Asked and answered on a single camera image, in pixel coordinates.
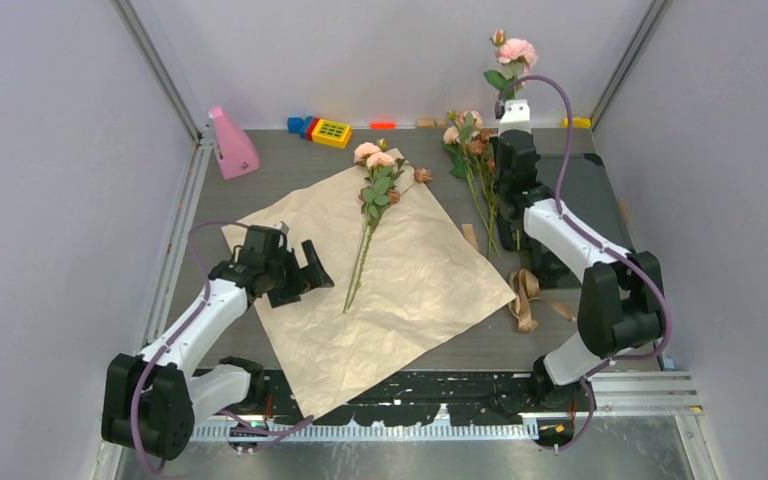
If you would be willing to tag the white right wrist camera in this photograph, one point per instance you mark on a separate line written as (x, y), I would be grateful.
(516, 116)

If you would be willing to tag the pink plastic wedge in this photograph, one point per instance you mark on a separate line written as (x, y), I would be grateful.
(235, 152)

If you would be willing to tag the dark grey hard case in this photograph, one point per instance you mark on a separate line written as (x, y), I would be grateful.
(587, 191)

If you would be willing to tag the yellow corner block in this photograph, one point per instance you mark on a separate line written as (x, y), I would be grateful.
(576, 123)

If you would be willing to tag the red toy brick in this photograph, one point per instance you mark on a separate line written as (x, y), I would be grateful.
(310, 127)

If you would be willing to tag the blue toy brick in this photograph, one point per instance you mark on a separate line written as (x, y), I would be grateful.
(296, 125)

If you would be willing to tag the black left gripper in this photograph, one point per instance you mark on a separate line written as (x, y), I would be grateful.
(314, 275)

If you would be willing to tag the peach wrapping paper sheet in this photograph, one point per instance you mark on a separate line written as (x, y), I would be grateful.
(422, 284)

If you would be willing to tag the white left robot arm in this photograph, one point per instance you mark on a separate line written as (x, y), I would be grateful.
(154, 400)

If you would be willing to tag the orange flat block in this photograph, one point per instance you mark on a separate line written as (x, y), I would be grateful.
(382, 125)

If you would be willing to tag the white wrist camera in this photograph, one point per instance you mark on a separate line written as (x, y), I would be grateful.
(516, 116)
(282, 228)

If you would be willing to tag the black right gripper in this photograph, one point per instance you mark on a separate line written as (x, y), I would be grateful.
(496, 154)

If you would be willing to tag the tan ribbon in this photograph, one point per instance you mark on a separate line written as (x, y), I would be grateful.
(530, 298)

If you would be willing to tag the pink and brown rose stem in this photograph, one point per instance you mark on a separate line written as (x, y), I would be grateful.
(379, 194)

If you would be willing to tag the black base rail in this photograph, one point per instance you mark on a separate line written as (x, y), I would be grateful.
(469, 398)

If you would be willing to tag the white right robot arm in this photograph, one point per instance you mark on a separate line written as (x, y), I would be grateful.
(621, 303)

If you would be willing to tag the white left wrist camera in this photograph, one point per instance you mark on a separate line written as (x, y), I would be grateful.
(282, 228)

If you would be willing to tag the yellow toy brick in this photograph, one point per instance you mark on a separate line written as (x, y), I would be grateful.
(330, 133)

